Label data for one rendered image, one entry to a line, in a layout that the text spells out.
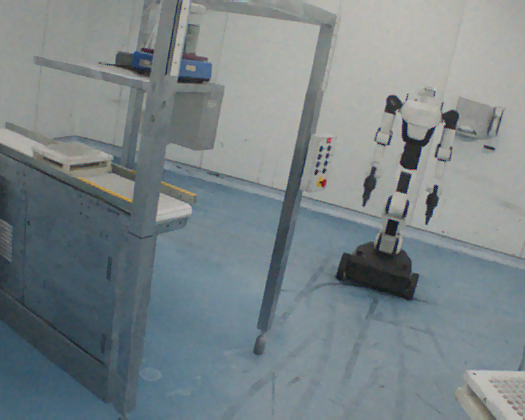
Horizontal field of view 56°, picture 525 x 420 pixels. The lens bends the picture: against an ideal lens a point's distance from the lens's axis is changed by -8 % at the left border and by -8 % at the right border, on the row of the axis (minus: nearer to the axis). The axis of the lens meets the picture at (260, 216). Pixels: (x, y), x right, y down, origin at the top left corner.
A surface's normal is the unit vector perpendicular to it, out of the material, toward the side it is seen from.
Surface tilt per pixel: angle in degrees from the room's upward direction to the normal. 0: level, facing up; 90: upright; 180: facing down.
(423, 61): 90
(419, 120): 90
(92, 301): 90
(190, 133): 90
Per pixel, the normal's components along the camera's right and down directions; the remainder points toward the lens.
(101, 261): -0.54, 0.15
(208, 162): -0.33, 0.22
